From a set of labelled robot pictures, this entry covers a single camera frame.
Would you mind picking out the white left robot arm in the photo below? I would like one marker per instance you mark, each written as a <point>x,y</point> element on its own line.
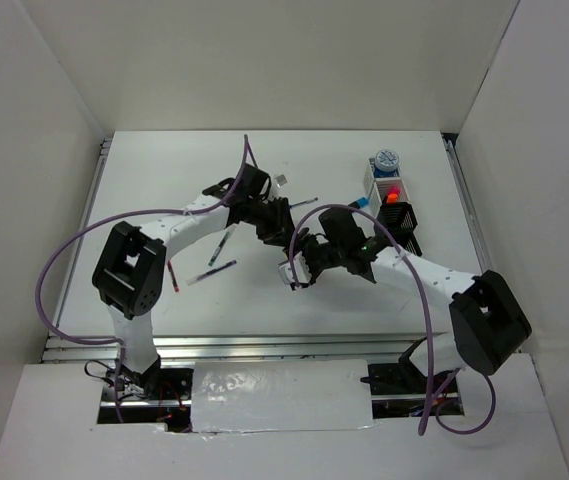
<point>130,271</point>

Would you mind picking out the near black mesh container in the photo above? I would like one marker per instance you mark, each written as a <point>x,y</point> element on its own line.
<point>408,242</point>

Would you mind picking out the black mesh container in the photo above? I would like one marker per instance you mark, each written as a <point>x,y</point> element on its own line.
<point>398,219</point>
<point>408,242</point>

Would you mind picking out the near white mesh container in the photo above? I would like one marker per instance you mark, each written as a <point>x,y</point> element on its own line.
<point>386,190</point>

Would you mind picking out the purple gel pen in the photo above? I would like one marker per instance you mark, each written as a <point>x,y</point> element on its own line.
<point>211,272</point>

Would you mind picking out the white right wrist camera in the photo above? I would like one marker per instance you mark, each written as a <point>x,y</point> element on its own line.
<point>295,274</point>

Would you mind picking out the blue cleaning gel jar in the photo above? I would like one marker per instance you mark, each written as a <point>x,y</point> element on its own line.
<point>386,164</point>

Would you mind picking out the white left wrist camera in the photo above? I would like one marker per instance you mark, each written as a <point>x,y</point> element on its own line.
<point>281,180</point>

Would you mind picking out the white foil cover sheet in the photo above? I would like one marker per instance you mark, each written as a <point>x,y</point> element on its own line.
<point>304,395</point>

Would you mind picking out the far black mesh container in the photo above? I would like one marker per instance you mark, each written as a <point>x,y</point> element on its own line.
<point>398,219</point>

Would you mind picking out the aluminium table edge rail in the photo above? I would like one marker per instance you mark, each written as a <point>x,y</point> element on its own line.
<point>226,348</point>

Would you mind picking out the blue ballpoint pen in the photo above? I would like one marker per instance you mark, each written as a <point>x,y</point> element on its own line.
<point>303,203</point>

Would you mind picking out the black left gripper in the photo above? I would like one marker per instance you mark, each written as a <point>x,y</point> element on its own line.
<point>281,231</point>

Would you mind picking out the blue highlighter marker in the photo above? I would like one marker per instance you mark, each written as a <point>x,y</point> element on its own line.
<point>359,203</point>

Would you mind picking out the far white mesh container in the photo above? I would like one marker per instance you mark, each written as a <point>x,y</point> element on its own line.
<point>368,177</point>

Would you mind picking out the red gel pen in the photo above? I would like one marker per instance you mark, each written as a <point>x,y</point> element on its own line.
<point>172,277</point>

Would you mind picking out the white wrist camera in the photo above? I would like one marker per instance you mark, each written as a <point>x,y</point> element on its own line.
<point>295,274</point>
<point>281,180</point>

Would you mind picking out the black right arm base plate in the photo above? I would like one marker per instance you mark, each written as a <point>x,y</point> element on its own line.
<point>392,381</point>

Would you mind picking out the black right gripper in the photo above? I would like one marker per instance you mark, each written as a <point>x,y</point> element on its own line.
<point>306,248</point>

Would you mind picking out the white mesh container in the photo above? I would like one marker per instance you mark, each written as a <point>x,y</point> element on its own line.
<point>368,177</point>
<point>386,190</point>

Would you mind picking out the green gel pen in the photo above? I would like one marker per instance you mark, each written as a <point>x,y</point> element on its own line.
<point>228,233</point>

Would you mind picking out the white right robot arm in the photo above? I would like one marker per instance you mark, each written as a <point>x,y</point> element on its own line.
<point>472,321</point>

